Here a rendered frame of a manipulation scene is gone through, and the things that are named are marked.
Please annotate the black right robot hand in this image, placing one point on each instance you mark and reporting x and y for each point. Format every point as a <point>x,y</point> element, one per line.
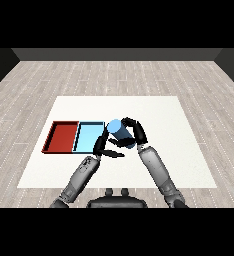
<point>139,133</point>

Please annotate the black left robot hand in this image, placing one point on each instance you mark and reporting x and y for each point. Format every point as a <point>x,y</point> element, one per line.
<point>100,145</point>

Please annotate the blue can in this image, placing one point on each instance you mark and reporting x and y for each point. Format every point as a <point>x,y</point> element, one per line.
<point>119,131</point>

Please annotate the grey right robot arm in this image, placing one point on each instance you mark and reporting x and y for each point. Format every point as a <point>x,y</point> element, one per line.
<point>155,170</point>

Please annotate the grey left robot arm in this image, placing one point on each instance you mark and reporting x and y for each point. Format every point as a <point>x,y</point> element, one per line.
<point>79,176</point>

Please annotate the light blue shallow open box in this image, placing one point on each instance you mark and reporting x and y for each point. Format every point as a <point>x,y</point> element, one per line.
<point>87,137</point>

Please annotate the red shallow open box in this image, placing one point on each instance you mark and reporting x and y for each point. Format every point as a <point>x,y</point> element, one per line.
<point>62,137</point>

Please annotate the dark grey robot body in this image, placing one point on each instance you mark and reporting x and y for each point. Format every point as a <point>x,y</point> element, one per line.
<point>116,200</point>

